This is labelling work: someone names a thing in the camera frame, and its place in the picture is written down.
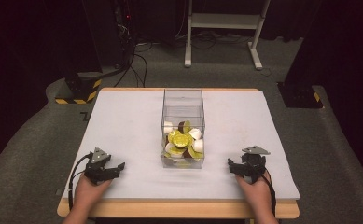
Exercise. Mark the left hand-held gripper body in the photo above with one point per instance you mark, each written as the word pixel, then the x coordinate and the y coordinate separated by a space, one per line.
pixel 98 169

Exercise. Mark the clear plastic box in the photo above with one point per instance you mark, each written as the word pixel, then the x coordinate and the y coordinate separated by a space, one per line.
pixel 183 105

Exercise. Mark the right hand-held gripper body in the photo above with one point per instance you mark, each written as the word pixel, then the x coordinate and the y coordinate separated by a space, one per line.
pixel 253 165

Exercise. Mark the person's right hand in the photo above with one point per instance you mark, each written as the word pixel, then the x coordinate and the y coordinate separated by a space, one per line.
pixel 257 194

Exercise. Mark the dark equipment rack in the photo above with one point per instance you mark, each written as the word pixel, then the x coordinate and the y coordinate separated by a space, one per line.
pixel 124 31

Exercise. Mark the black yellow striped stand base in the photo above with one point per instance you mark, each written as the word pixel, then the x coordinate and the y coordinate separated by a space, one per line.
pixel 82 91

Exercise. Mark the wooden table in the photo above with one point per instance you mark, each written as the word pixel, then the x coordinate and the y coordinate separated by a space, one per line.
pixel 176 209

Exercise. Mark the white table mat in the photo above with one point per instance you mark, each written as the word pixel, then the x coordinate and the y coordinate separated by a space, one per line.
pixel 129 130

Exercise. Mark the white metal stand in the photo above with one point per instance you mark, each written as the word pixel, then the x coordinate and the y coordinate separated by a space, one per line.
pixel 222 20

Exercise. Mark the person's left hand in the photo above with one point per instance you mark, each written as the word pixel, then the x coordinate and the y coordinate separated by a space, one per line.
pixel 89 191

